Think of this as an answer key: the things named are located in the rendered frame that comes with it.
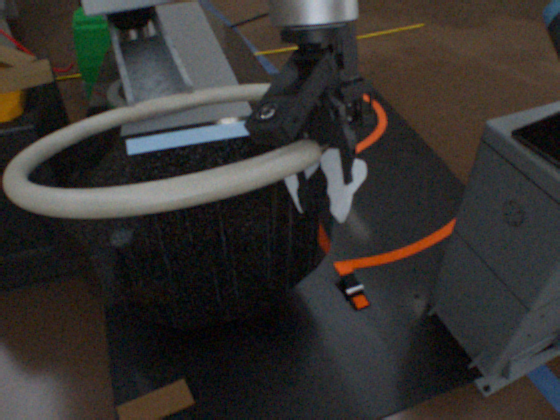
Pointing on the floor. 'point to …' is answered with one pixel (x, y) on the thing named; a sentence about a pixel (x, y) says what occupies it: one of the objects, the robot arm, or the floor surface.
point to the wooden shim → (158, 403)
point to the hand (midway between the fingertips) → (317, 209)
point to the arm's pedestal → (504, 258)
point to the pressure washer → (90, 47)
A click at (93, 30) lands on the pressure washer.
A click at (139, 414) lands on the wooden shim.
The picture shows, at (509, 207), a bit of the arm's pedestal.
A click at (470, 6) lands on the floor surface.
